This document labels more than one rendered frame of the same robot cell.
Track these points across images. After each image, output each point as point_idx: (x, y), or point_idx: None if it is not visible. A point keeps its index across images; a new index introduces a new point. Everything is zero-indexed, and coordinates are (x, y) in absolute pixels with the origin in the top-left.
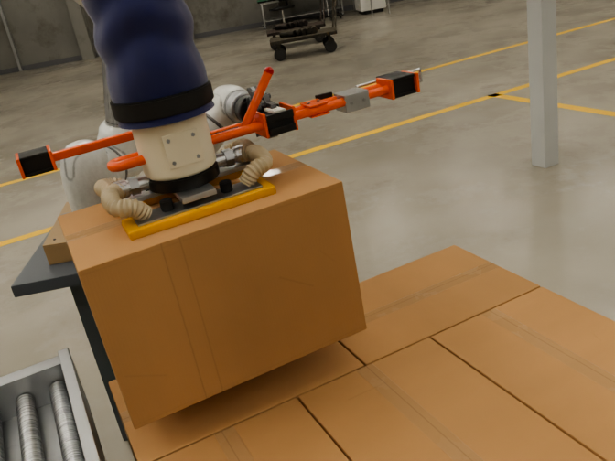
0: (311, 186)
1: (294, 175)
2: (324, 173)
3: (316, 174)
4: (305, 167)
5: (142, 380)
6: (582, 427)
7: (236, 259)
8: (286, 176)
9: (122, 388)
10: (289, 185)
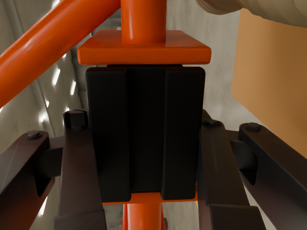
0: (243, 52)
1: (289, 77)
2: (255, 115)
3: (261, 104)
4: (296, 135)
5: None
6: None
7: None
8: (299, 62)
9: None
10: (267, 27)
